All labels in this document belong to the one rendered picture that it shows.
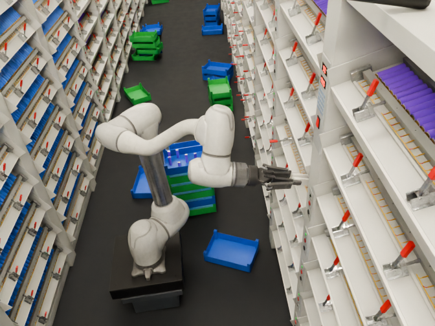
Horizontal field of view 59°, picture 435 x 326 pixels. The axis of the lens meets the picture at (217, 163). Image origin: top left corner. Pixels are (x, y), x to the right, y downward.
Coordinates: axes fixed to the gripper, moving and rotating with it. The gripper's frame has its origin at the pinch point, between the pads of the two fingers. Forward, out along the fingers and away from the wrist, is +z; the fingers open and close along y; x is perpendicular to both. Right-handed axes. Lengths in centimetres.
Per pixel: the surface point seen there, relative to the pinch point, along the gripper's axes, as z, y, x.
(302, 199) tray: 2.8, -2.1, 8.1
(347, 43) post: -10, -20, -59
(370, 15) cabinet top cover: -15, -36, -70
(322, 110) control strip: -9.0, -18.1, -39.2
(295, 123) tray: -0.2, 21.0, -11.1
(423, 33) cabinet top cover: -14, -52, -72
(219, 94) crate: -4, 220, 85
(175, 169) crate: -44, 84, 69
